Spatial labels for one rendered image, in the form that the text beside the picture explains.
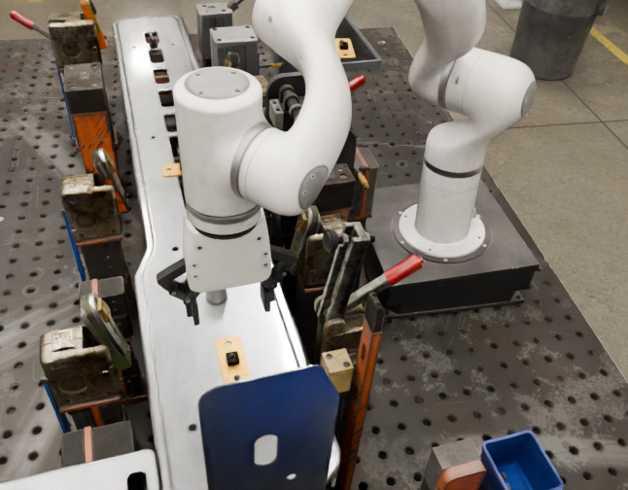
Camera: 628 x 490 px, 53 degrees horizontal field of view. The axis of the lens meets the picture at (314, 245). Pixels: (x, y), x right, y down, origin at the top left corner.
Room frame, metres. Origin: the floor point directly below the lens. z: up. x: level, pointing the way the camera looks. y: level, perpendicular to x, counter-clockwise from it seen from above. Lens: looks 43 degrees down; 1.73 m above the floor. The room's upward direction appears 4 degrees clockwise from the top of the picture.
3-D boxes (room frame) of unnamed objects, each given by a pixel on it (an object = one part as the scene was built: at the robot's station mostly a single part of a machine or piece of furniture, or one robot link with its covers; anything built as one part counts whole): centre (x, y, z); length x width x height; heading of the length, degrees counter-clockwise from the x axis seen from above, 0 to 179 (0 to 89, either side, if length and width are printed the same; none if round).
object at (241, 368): (0.53, 0.10, 1.01); 0.08 x 0.04 x 0.01; 20
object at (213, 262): (0.53, 0.10, 1.23); 0.10 x 0.07 x 0.11; 110
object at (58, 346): (0.52, 0.32, 0.87); 0.12 x 0.09 x 0.35; 110
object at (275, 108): (0.94, 0.03, 0.94); 0.18 x 0.13 x 0.49; 20
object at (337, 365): (0.50, -0.04, 0.88); 0.04 x 0.04 x 0.36; 20
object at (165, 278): (0.52, 0.15, 1.19); 0.08 x 0.01 x 0.06; 110
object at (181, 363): (0.99, 0.27, 1.00); 1.38 x 0.22 x 0.02; 20
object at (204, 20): (1.58, 0.30, 0.88); 0.11 x 0.10 x 0.36; 110
